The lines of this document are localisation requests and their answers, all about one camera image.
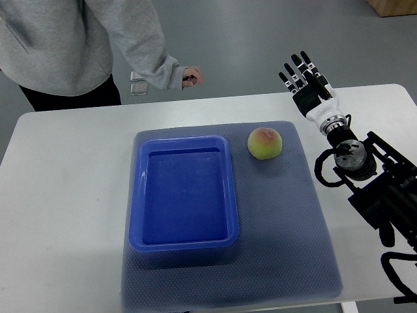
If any grey sweatshirt sleeve forearm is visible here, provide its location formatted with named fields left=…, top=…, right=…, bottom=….
left=96, top=1, right=186, bottom=90

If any upper metal floor plate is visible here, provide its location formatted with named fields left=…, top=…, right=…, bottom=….
left=130, top=71, right=145, bottom=82

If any blue plastic tray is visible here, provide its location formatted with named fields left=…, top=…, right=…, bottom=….
left=128, top=135, right=239, bottom=252

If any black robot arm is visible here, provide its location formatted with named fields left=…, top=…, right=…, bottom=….
left=314, top=122, right=416, bottom=249

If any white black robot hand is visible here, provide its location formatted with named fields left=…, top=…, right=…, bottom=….
left=278, top=51, right=348, bottom=136

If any person's torso grey sweatshirt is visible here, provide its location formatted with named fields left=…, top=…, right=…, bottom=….
left=1, top=1, right=121, bottom=112

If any wooden box corner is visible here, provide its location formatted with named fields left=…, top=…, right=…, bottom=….
left=369, top=0, right=416, bottom=17

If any person's hand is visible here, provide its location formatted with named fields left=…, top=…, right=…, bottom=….
left=182, top=67, right=204, bottom=88

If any green pink peach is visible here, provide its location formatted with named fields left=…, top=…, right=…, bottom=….
left=247, top=127, right=283, bottom=160

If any blue grey textured mat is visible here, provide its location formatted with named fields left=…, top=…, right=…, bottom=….
left=121, top=121, right=343, bottom=312

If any small black held object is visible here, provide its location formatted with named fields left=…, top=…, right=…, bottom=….
left=182, top=75, right=196, bottom=82

